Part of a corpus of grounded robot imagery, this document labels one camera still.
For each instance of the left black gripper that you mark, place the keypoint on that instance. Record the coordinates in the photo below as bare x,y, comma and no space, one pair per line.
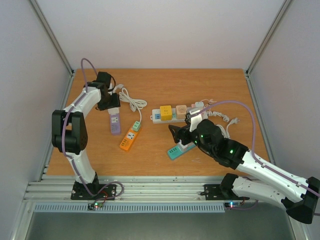
117,103

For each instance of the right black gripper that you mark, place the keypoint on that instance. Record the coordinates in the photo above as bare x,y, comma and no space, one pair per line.
182,132

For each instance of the yellow cube socket adapter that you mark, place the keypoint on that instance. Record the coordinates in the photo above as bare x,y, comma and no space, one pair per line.
166,113

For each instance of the beige cube socket adapter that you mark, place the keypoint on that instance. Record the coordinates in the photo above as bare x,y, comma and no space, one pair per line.
180,111

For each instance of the white usb charger with cable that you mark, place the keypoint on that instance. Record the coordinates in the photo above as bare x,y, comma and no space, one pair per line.
204,103

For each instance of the white cube adapter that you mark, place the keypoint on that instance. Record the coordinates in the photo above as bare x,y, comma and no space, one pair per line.
113,111

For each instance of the white grey plug adapter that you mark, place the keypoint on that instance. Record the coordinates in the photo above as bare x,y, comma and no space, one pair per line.
182,147

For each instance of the green plug adapter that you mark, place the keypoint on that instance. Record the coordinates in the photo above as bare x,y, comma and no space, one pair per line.
136,126

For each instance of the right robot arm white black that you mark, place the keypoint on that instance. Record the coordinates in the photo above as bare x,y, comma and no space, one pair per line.
298,196

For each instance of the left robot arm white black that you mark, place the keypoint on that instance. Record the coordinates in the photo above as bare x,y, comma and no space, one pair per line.
69,133

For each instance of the teal power strip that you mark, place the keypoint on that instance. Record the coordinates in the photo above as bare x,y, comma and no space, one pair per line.
174,152

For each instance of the purple power strip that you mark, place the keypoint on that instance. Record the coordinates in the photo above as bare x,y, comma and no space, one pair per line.
115,125

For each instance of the long white power strip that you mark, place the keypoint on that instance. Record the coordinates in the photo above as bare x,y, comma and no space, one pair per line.
156,118

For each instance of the orange power strip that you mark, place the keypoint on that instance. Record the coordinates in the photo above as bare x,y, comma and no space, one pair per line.
129,139

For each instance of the right small circuit board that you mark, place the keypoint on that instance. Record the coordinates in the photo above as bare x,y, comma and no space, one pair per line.
231,205

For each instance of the small circuit board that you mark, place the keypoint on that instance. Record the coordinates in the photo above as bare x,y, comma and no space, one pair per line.
231,205
94,206

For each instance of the left small circuit board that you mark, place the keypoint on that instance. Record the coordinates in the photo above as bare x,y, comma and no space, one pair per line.
94,206

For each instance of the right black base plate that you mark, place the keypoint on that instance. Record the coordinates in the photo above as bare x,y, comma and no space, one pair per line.
212,192

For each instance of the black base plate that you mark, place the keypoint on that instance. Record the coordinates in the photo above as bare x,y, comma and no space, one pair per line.
212,192
110,191

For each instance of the right aluminium corner post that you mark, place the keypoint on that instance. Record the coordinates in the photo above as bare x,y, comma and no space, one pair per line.
269,35

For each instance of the aluminium corner post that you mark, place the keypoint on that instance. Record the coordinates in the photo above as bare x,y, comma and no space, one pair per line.
49,32
269,35

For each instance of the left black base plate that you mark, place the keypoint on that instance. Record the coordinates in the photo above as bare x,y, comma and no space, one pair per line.
110,191

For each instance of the aluminium rail frame front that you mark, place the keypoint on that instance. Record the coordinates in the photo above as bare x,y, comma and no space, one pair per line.
144,189

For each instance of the left aluminium corner post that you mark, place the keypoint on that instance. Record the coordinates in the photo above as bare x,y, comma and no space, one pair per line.
49,32

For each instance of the grey slotted cable duct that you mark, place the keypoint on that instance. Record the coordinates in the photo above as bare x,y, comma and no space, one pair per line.
130,208

